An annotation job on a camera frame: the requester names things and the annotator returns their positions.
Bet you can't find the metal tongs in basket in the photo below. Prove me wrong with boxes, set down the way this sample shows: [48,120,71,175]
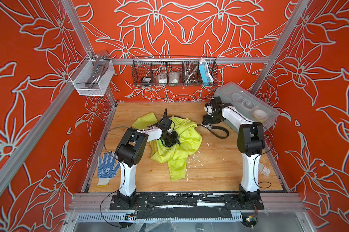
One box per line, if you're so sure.
[184,61,198,84]

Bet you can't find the small black device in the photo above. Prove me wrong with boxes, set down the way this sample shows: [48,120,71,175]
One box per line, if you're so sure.
[141,76,152,86]

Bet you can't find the metal utensils in bin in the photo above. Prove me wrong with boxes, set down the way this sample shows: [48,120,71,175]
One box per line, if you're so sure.
[85,53,108,90]

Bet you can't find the white power adapter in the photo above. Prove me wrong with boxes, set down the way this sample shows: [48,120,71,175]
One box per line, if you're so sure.
[156,73,168,85]

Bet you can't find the black wire wall basket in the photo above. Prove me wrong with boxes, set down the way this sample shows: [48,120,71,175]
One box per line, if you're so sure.
[132,56,219,87]

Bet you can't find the grey plastic storage box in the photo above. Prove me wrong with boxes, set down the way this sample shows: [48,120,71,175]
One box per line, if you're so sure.
[213,82,280,129]

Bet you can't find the clear plastic cup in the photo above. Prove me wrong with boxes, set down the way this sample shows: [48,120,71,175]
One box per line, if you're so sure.
[168,72,181,87]

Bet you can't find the yellow-green trousers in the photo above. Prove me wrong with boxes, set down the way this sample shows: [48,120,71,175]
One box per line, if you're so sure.
[132,112,202,181]

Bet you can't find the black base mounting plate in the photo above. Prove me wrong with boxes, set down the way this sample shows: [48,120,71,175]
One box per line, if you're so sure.
[109,192,265,210]

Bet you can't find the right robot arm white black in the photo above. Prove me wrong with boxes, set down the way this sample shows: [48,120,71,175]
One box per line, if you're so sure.
[201,97,265,208]

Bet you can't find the clear plastic wall bin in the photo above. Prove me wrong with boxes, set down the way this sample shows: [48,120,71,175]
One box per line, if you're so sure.
[70,50,115,96]

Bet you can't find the blue dotted work glove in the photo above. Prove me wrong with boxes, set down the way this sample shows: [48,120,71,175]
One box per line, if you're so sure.
[97,151,120,186]

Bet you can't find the black belt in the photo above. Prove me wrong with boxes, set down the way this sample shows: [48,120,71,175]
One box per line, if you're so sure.
[174,115,230,140]

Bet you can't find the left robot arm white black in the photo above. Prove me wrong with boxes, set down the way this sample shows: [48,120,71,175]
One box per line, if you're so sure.
[115,118,180,206]

